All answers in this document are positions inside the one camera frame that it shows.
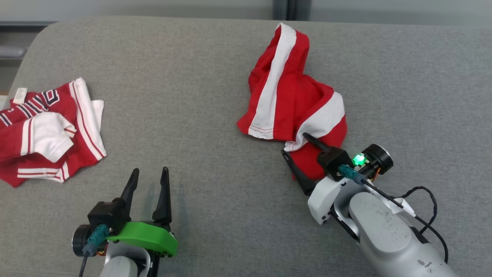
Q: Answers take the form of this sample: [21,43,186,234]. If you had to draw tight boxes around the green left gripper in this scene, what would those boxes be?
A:
[72,167,178,257]

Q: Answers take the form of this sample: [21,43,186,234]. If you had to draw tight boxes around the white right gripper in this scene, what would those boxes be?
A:
[282,133,393,225]

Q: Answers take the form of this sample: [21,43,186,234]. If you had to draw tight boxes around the red shorts with white stripe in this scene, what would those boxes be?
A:
[236,22,348,181]

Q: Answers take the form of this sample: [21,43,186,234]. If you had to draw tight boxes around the red white striped jersey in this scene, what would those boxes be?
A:
[0,77,107,188]

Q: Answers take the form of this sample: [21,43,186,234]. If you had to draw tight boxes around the grey flat object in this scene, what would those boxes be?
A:
[0,45,27,58]

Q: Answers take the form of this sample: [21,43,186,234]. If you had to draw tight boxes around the dark shelf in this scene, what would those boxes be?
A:
[0,21,58,95]

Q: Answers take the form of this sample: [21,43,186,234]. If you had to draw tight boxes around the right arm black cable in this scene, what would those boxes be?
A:
[338,164,449,264]

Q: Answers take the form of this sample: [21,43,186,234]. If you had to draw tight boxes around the white paper cable tag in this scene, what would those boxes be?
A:
[392,197,416,217]

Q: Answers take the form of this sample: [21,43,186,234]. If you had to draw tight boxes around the dark grey wall pillar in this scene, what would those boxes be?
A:
[272,0,311,21]

